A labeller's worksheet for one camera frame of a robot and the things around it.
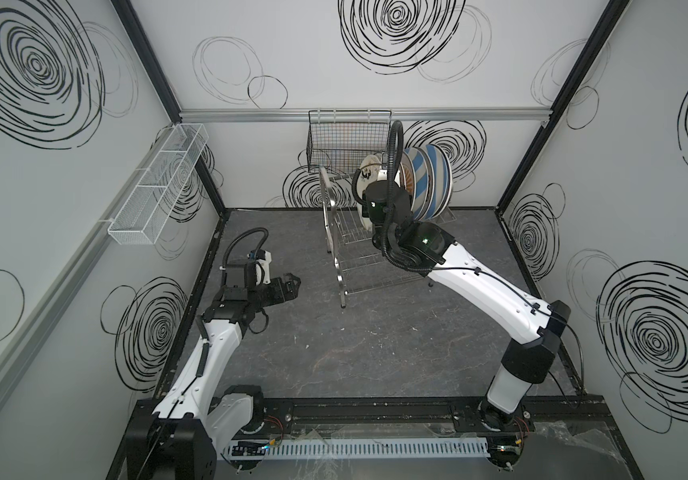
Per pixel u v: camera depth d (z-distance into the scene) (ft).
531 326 1.39
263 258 2.46
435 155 2.41
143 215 2.38
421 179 2.34
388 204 1.47
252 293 2.06
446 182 2.28
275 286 2.37
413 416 2.48
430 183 2.24
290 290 2.39
